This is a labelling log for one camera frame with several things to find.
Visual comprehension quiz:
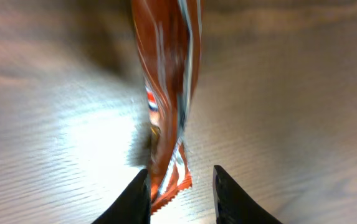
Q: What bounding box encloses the brown orange snack packet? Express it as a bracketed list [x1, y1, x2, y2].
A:
[131, 0, 203, 213]

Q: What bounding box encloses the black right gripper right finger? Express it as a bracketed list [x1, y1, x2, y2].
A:
[213, 165, 282, 224]

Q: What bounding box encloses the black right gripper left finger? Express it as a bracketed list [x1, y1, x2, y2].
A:
[92, 169, 151, 224]

